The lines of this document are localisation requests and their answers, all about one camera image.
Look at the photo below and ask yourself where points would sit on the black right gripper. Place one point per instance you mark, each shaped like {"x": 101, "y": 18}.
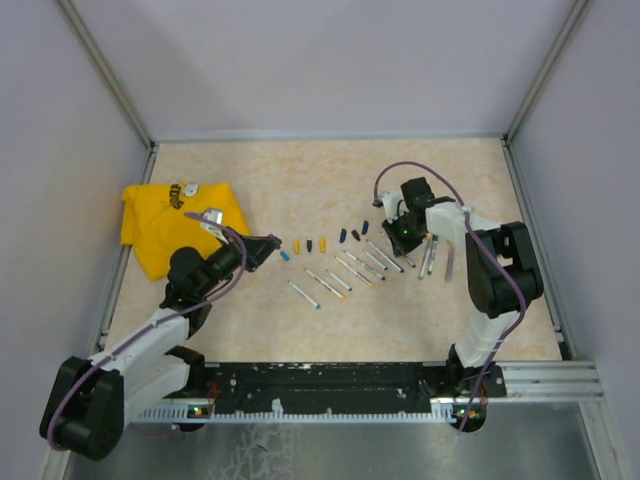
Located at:
{"x": 399, "y": 246}

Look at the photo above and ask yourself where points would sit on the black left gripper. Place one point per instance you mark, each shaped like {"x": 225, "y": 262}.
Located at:
{"x": 261, "y": 249}

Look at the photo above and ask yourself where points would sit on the magenta capped white marker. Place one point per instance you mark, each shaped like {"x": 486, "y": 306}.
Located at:
{"x": 409, "y": 261}

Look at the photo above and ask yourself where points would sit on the navy capped white marker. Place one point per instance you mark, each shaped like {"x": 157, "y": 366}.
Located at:
{"x": 386, "y": 257}

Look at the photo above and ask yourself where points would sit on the black eraser-cap white marker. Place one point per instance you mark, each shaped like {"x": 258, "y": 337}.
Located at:
{"x": 375, "y": 260}

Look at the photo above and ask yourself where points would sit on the dark blue capped marker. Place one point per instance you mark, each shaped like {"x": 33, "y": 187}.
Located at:
{"x": 365, "y": 265}

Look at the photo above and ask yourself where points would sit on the yellow capped clear pen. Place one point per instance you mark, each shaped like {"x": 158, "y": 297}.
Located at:
{"x": 354, "y": 272}

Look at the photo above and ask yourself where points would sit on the blue eraser-cap white marker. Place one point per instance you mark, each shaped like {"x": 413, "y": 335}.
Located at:
{"x": 339, "y": 280}

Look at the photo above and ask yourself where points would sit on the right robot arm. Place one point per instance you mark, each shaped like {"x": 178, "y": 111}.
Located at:
{"x": 503, "y": 274}

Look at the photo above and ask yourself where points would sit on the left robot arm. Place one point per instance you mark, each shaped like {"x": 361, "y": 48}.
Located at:
{"x": 93, "y": 400}

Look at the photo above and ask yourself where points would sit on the orange capped white marker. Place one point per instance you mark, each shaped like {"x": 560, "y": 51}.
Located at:
{"x": 425, "y": 259}

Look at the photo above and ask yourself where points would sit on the dark green capped marker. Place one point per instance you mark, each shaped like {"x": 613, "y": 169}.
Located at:
{"x": 432, "y": 254}

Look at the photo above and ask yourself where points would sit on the purple grey marker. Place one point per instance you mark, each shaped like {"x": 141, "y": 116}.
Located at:
{"x": 450, "y": 263}

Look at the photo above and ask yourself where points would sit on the yellow t-shirt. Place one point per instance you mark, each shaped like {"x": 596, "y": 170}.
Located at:
{"x": 155, "y": 222}

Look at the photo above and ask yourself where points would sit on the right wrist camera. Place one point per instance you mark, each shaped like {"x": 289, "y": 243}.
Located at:
{"x": 389, "y": 201}

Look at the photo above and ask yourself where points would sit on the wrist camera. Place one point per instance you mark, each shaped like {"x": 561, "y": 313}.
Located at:
{"x": 211, "y": 220}
{"x": 389, "y": 201}

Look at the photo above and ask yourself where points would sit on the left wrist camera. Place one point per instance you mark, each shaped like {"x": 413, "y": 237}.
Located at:
{"x": 211, "y": 220}

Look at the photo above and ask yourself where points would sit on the right corner aluminium post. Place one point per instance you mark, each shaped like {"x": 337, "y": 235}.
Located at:
{"x": 569, "y": 27}

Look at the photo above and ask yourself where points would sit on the corner aluminium post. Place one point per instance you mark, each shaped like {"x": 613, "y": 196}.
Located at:
{"x": 104, "y": 70}
{"x": 569, "y": 27}

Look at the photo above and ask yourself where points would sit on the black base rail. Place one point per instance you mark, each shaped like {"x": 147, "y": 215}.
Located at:
{"x": 339, "y": 388}

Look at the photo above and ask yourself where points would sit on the left corner aluminium post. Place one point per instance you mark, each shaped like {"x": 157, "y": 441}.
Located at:
{"x": 104, "y": 70}

